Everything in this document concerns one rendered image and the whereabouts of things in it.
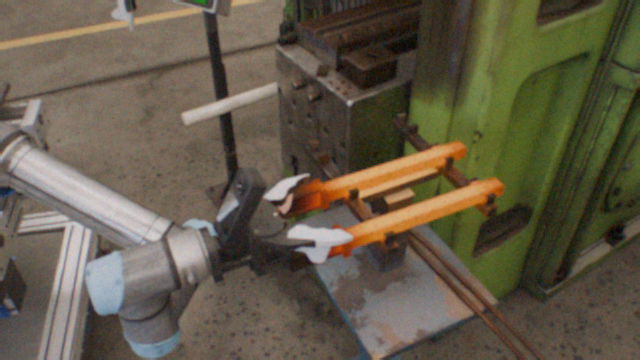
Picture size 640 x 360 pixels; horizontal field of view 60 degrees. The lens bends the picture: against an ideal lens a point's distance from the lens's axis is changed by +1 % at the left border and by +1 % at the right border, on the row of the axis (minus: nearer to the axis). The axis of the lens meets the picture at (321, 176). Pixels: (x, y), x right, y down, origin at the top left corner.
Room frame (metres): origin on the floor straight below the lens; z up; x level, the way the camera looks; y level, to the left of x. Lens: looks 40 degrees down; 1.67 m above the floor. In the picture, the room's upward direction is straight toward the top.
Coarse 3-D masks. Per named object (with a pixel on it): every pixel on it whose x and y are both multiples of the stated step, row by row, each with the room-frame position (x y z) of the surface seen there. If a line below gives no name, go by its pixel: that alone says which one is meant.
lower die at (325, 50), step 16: (384, 0) 1.66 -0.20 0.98; (400, 0) 1.63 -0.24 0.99; (336, 16) 1.54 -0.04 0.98; (352, 16) 1.52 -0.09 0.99; (400, 16) 1.51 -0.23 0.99; (416, 16) 1.51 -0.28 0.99; (304, 32) 1.46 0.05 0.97; (336, 32) 1.40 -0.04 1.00; (368, 32) 1.41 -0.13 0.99; (384, 32) 1.42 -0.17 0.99; (400, 32) 1.45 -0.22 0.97; (304, 48) 1.46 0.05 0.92; (320, 48) 1.39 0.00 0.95; (336, 48) 1.33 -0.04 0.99; (352, 48) 1.36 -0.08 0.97; (400, 48) 1.46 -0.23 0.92; (336, 64) 1.33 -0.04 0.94
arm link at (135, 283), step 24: (96, 264) 0.47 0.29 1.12; (120, 264) 0.47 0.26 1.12; (144, 264) 0.47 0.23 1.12; (168, 264) 0.48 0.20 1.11; (96, 288) 0.44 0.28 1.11; (120, 288) 0.44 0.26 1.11; (144, 288) 0.45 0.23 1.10; (168, 288) 0.46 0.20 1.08; (120, 312) 0.45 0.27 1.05; (144, 312) 0.44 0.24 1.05
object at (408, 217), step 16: (464, 192) 0.72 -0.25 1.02; (480, 192) 0.72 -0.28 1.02; (496, 192) 0.73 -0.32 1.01; (416, 208) 0.68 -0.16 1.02; (432, 208) 0.68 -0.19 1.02; (448, 208) 0.69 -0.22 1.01; (464, 208) 0.70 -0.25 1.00; (368, 224) 0.64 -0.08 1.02; (384, 224) 0.64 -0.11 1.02; (400, 224) 0.65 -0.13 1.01; (416, 224) 0.66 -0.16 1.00; (352, 240) 0.61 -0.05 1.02; (368, 240) 0.62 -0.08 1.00; (304, 256) 0.57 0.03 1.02
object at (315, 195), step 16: (448, 144) 0.87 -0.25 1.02; (400, 160) 0.82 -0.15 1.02; (416, 160) 0.81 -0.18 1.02; (432, 160) 0.82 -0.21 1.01; (352, 176) 0.77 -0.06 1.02; (368, 176) 0.77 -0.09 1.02; (384, 176) 0.77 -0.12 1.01; (400, 176) 0.79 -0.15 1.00; (304, 192) 0.71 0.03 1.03; (320, 192) 0.72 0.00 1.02; (336, 192) 0.73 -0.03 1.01; (304, 208) 0.71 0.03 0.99
